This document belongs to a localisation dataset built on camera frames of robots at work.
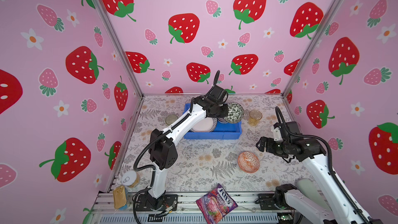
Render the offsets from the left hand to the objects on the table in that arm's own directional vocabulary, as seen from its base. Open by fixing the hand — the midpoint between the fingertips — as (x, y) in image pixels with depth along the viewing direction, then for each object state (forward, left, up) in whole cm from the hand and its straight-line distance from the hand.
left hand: (227, 112), depth 84 cm
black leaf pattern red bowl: (+1, -5, -2) cm, 5 cm away
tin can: (-31, +50, -16) cm, 61 cm away
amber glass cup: (+13, -23, -21) cm, 34 cm away
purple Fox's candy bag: (-41, +7, -19) cm, 45 cm away
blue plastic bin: (0, +1, -19) cm, 19 cm away
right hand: (-18, -17, -4) cm, 25 cm away
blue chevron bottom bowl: (-20, -12, -20) cm, 31 cm away
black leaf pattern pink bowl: (+5, +2, -14) cm, 15 cm away
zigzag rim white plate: (+3, +11, -18) cm, 21 cm away
